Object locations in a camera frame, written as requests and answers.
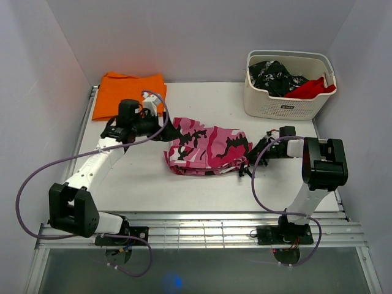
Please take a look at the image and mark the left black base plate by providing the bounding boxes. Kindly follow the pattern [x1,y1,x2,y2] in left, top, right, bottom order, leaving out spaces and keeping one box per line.
[94,226,149,247]

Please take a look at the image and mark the pink camouflage trousers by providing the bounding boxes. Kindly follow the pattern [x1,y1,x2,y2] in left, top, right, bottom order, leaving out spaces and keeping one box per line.
[164,118,253,176]

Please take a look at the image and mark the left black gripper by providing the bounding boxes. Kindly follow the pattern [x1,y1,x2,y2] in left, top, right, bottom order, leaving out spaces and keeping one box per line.
[133,111,182,143]

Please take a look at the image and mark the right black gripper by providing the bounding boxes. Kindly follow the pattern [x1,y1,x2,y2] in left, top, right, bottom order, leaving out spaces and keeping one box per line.
[241,137,285,167]

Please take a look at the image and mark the red trousers in basket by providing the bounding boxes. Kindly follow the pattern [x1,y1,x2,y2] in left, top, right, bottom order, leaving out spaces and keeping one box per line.
[284,77,336,100]

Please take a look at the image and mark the black white patterned trousers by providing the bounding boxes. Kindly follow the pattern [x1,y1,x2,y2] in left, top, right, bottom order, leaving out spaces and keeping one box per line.
[248,60,309,97]

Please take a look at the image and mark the cream plastic laundry basket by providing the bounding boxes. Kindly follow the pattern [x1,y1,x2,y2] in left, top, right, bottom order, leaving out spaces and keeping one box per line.
[243,50,336,121]

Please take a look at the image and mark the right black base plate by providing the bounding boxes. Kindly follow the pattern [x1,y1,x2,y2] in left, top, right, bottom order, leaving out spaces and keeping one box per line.
[256,225,314,245]

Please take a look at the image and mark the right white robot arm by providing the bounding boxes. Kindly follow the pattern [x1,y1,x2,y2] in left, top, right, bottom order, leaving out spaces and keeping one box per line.
[246,126,349,247]

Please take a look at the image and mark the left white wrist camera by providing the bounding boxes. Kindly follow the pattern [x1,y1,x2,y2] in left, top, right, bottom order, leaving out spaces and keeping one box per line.
[142,92,161,116]

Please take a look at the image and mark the folded orange trousers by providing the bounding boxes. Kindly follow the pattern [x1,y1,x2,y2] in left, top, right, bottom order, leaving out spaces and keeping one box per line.
[92,72,167,121]

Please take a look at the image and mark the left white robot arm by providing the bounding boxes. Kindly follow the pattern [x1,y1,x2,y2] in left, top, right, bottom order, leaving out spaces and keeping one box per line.
[48,91,181,245]

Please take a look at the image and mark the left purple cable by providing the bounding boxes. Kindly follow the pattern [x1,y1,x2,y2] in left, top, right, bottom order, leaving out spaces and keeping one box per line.
[15,89,170,278]

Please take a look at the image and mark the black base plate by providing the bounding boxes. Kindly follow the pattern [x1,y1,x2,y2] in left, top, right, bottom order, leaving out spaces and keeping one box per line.
[256,225,314,245]
[94,226,149,247]

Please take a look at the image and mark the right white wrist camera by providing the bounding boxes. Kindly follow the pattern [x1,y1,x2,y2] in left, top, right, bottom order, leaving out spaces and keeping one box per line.
[265,129,280,143]

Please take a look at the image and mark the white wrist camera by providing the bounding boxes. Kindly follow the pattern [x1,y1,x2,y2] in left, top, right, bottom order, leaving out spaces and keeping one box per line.
[142,92,161,116]
[265,129,280,143]

